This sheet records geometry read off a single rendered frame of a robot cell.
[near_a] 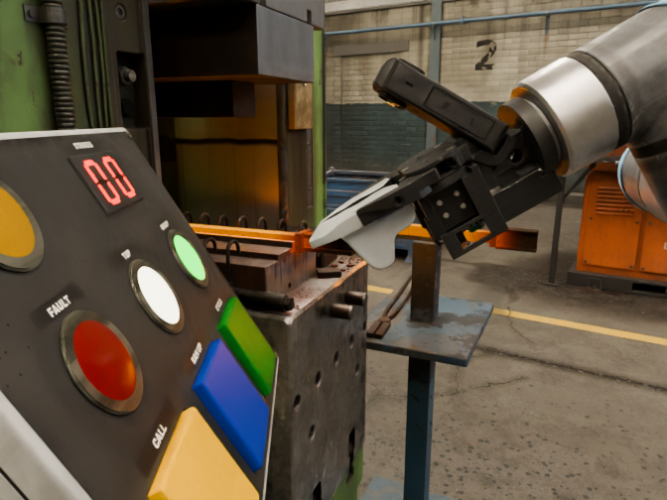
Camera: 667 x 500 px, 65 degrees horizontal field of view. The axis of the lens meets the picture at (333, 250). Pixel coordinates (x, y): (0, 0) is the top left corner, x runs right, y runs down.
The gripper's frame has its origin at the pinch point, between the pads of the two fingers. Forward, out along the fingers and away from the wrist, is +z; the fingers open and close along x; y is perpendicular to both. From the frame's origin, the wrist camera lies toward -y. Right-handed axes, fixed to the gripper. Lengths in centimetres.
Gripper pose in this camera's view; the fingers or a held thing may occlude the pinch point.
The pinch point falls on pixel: (319, 230)
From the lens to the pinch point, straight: 45.8
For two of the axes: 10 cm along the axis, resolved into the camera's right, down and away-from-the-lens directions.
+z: -8.7, 5.0, 0.8
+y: 5.0, 8.3, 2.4
